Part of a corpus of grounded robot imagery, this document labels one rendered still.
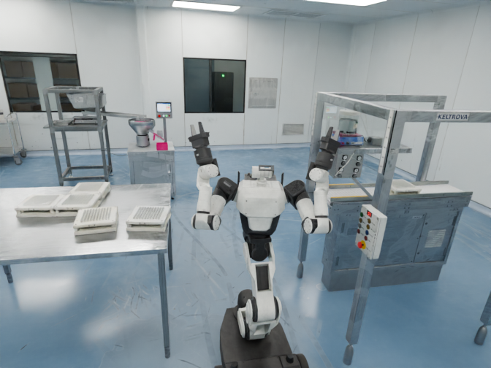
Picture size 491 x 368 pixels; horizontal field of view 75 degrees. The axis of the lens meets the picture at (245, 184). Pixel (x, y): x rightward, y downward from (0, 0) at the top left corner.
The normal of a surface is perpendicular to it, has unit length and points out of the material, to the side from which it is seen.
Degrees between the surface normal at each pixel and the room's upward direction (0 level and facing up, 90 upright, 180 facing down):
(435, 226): 90
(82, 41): 90
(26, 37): 90
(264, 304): 47
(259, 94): 90
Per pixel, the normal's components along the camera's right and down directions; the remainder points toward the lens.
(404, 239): 0.18, 0.36
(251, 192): 0.02, -0.41
